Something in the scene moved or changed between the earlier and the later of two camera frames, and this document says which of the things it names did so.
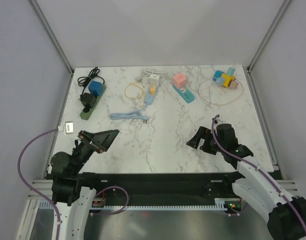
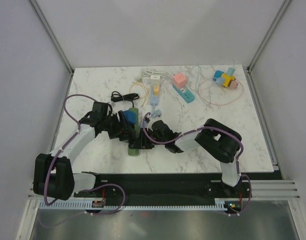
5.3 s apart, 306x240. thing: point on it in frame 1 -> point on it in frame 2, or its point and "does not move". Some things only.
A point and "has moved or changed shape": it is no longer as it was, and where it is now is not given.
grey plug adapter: (234, 84) does not move
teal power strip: (187, 94) does not move
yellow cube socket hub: (227, 79) does not move
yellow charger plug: (152, 90) has moved or changed shape
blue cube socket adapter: (96, 88) has moved or changed shape
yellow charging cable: (140, 98) -> (148, 93)
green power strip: (87, 112) -> (132, 152)
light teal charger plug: (230, 71) does not move
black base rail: (160, 188) does not move
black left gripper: (101, 141) -> (116, 134)
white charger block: (153, 80) does not move
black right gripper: (203, 133) -> (142, 142)
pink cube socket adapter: (179, 80) does not move
